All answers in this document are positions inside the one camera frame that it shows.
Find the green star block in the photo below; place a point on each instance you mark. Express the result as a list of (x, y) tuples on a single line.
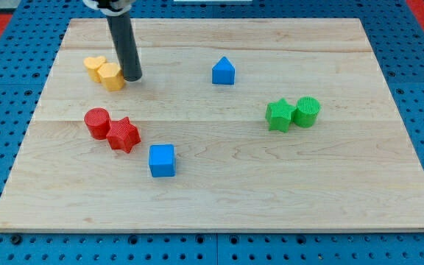
[(280, 115)]

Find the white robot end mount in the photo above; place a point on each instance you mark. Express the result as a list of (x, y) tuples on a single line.
[(110, 7)]

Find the yellow hexagon block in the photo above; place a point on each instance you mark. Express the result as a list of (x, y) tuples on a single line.
[(111, 77)]

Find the yellow heart block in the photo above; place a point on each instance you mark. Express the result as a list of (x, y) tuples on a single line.
[(92, 65)]

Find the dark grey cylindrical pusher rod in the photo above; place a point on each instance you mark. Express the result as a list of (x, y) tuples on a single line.
[(121, 31)]

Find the wooden board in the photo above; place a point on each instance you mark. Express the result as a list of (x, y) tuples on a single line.
[(354, 171)]

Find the red star block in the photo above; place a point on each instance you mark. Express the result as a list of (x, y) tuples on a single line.
[(123, 135)]

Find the blue cube block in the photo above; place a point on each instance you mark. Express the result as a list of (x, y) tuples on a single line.
[(162, 160)]

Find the red cylinder block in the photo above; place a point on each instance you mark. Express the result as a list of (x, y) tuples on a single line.
[(97, 120)]

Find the green cylinder block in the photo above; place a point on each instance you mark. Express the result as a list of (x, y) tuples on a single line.
[(307, 111)]

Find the blue triangle block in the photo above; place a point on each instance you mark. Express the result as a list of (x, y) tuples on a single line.
[(223, 73)]

